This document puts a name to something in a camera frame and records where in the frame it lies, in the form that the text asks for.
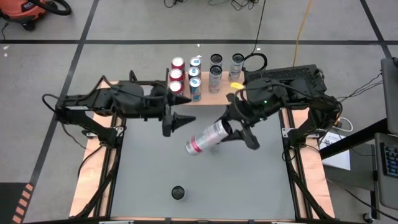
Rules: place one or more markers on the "red Fanta soda can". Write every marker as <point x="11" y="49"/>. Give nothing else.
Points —
<point x="178" y="63"/>
<point x="175" y="87"/>
<point x="176" y="74"/>

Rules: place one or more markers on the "white Celsius can blue palm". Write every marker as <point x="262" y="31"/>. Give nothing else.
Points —
<point x="178" y="193"/>

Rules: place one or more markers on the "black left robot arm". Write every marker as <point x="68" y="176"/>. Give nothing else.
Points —
<point x="93" y="102"/>

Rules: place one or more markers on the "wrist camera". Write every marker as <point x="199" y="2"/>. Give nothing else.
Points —
<point x="160" y="92"/>
<point x="264" y="91"/>

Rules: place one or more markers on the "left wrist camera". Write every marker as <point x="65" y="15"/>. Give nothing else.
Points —
<point x="160" y="92"/>

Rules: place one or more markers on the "white Celsius Peach Vibe can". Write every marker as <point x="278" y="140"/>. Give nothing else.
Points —
<point x="208" y="137"/>

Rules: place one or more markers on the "grey side desk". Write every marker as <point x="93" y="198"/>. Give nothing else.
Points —
<point x="357" y="174"/>

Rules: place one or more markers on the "wooden shelf black frame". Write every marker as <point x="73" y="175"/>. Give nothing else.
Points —
<point x="211" y="99"/>

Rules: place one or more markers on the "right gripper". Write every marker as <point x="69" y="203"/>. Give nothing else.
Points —
<point x="255" y="112"/>

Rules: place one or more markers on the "blue silver Red Bull can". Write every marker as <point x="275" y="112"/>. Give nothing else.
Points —
<point x="193" y="72"/>
<point x="195" y="61"/>
<point x="195" y="88"/>

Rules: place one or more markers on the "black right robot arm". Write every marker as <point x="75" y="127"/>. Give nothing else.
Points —
<point x="317" y="105"/>

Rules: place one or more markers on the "black perforated computer box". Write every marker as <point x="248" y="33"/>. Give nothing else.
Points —
<point x="298" y="74"/>

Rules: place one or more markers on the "white Celsius can pink patch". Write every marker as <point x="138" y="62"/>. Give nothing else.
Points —
<point x="216" y="59"/>
<point x="215" y="79"/>

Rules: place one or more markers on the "grey laptop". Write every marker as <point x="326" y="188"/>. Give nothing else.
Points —
<point x="390" y="93"/>

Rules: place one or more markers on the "white Celsius can blue band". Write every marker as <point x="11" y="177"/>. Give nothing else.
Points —
<point x="235" y="67"/>

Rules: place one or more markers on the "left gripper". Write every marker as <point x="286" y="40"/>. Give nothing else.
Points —
<point x="146" y="107"/>

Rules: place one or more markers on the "white paper sheet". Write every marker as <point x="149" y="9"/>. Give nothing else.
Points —
<point x="339" y="158"/>

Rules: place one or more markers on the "black caster wheel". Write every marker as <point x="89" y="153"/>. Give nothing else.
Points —
<point x="368" y="216"/>

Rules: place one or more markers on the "black mat orange stripes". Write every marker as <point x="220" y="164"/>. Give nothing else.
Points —
<point x="12" y="202"/>

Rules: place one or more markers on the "orange shop vacuum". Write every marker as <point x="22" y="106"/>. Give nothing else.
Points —
<point x="21" y="9"/>

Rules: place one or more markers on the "black keyboard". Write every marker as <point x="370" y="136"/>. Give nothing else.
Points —
<point x="391" y="160"/>

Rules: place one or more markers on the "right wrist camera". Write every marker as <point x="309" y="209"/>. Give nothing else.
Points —
<point x="264" y="91"/>

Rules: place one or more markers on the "black aluminium table frame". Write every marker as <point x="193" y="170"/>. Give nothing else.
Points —
<point x="294" y="177"/>

